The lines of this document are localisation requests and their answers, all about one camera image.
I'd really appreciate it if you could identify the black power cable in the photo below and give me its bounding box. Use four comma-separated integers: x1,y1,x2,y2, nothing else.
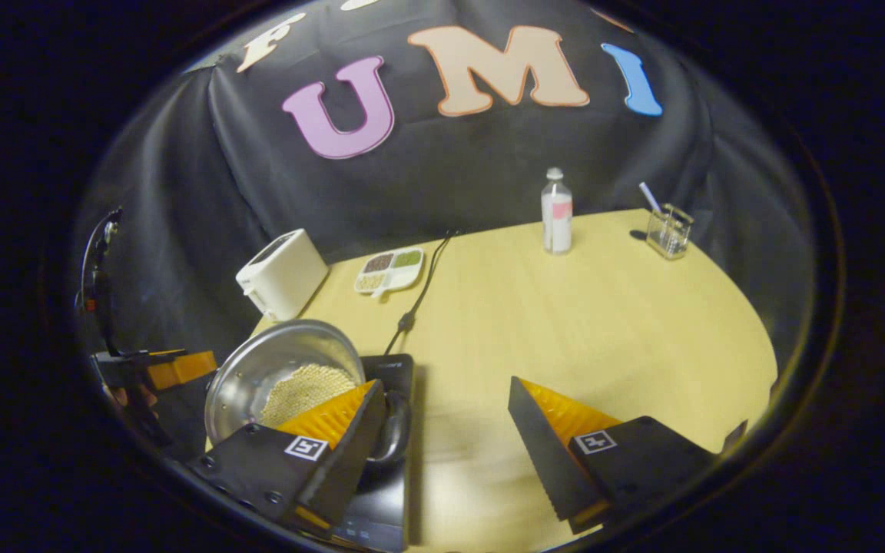
383,229,460,356

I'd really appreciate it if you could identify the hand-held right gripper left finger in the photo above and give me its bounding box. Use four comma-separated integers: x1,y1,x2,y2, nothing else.
185,379,388,535

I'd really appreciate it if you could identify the small clear bottle pink label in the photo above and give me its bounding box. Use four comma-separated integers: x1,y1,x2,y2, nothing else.
541,167,574,255

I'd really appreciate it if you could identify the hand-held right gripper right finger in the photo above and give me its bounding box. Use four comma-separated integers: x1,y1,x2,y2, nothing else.
508,376,720,535

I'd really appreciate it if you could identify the white toaster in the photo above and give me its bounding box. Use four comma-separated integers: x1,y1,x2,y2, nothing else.
235,228,330,322

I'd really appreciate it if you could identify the pile of yellow soybeans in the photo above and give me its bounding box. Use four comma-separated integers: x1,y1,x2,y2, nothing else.
260,363,359,429

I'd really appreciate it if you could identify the steel pot with black handle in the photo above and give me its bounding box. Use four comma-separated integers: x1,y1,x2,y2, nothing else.
204,320,413,471

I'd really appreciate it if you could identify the black backdrop cloth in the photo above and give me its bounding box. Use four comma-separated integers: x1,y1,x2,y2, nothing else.
74,0,820,362

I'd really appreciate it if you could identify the white divided dish of beans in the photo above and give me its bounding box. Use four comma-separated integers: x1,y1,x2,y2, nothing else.
353,247,426,299

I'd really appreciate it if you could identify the black induction cooktop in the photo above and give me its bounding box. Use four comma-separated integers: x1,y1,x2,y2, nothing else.
331,353,417,552

